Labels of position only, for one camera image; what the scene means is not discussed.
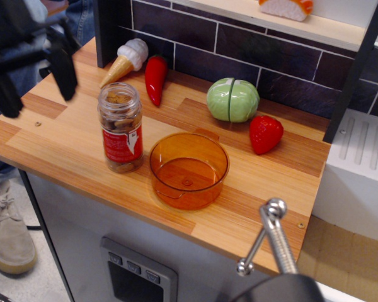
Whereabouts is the beige suede shoe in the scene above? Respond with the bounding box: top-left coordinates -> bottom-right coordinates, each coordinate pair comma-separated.
0,181 -> 37,275

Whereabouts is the toy ice cream cone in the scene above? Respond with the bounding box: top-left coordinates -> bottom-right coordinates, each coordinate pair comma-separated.
100,38 -> 149,88

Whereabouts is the clear almond jar red label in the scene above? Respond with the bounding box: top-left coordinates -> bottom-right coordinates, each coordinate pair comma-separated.
97,82 -> 144,173

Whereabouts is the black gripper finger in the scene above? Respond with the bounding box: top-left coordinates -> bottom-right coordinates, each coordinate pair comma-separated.
44,48 -> 77,101
0,74 -> 23,118

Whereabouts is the orange transparent plastic pot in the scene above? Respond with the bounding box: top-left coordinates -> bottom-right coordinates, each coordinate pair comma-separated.
149,128 -> 230,210

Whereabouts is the blue jeans leg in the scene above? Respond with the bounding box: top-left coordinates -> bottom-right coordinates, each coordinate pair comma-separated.
0,1 -> 95,182

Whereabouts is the red toy strawberry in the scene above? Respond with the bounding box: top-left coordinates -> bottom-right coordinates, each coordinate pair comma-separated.
249,115 -> 284,155

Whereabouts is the white ribbed sink unit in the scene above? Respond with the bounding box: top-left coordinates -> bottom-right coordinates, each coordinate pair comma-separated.
312,109 -> 378,240

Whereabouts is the grey control panel with buttons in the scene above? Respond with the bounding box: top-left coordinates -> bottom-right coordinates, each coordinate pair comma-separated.
100,237 -> 178,302

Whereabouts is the toy salmon sushi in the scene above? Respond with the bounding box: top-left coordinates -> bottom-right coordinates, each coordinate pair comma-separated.
258,0 -> 314,21

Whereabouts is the red toy chili pepper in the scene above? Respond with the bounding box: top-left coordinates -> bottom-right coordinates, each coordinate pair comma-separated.
145,55 -> 169,106

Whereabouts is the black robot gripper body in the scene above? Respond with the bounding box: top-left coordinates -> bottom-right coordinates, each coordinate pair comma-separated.
0,19 -> 69,76

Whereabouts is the green toy cabbage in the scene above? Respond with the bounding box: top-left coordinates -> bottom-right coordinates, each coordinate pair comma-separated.
207,77 -> 260,123

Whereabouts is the light wooden shelf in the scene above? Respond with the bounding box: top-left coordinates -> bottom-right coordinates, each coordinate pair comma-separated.
173,0 -> 366,52

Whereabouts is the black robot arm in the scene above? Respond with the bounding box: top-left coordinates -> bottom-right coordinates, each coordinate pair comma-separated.
0,1 -> 80,118

